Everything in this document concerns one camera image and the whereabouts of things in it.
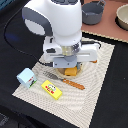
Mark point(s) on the beige bowl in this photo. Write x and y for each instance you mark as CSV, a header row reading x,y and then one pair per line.
x,y
122,14

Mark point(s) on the toy bread loaf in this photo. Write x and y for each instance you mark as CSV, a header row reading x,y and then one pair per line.
x,y
71,71

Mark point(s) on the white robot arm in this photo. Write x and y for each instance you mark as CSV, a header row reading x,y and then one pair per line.
x,y
60,21

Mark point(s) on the pink wooden tray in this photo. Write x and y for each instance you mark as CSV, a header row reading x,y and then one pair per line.
x,y
107,27

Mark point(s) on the grey cooking pot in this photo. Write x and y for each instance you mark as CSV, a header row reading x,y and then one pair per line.
x,y
92,12

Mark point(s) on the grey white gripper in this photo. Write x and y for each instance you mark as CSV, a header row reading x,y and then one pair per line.
x,y
64,61

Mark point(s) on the wooden handled toy fork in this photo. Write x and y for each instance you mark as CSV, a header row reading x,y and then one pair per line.
x,y
55,77

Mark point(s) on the round wooden plate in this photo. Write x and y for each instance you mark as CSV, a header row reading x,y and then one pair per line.
x,y
60,71

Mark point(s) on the yellow butter box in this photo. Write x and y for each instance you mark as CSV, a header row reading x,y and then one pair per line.
x,y
51,89

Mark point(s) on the striped beige placemat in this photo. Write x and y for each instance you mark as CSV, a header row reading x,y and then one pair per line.
x,y
75,106

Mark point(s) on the light blue milk carton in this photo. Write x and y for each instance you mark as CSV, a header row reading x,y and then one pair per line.
x,y
27,77

